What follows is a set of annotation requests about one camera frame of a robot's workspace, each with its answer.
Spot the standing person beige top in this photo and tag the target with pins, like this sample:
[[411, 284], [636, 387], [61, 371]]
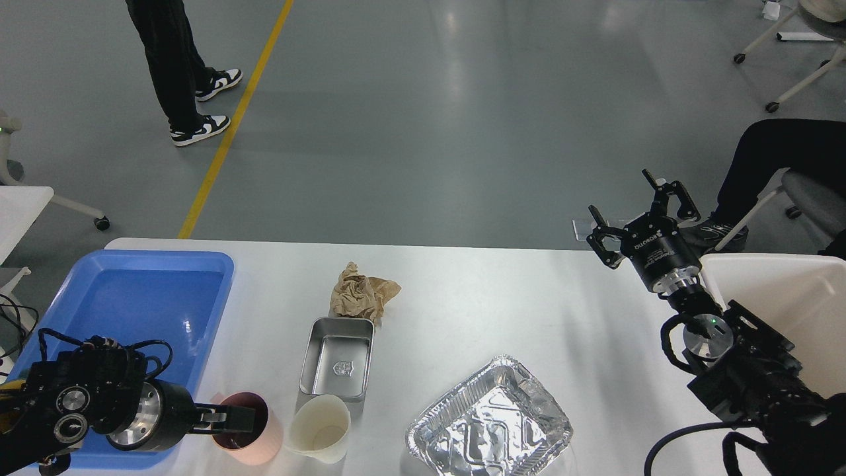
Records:
[[180, 77]]

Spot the blue plastic tray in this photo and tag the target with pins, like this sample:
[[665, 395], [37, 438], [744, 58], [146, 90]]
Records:
[[132, 296]]

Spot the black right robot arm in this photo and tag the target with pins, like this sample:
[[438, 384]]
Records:
[[743, 369]]

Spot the metal floor plates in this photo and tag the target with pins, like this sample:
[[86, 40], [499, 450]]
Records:
[[584, 227]]

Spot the white plastic bin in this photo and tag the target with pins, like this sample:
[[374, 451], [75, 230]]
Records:
[[801, 296]]

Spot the white office chair left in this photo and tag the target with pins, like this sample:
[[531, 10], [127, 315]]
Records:
[[10, 125]]

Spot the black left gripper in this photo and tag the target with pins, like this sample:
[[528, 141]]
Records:
[[166, 413]]

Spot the cream paper cup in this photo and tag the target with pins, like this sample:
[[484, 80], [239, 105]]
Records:
[[321, 430]]

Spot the steel rectangular container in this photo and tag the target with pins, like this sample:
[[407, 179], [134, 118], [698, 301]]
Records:
[[337, 358]]

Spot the crumpled brown paper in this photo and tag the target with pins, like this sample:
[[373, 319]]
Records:
[[361, 296]]

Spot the grey chair right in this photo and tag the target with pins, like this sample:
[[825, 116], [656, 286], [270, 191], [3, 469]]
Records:
[[819, 203]]

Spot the white side table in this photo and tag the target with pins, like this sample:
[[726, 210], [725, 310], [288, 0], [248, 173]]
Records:
[[19, 210]]

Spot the aluminium foil tray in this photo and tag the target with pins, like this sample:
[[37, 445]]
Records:
[[501, 420]]

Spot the seated person in black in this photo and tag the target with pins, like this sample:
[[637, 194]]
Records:
[[815, 148]]

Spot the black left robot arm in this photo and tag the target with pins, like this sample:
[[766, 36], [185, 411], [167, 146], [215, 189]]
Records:
[[99, 385]]

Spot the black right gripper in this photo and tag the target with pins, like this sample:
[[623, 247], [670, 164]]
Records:
[[661, 250]]

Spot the pink ribbed mug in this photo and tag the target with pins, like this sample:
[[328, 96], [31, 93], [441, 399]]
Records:
[[267, 425]]

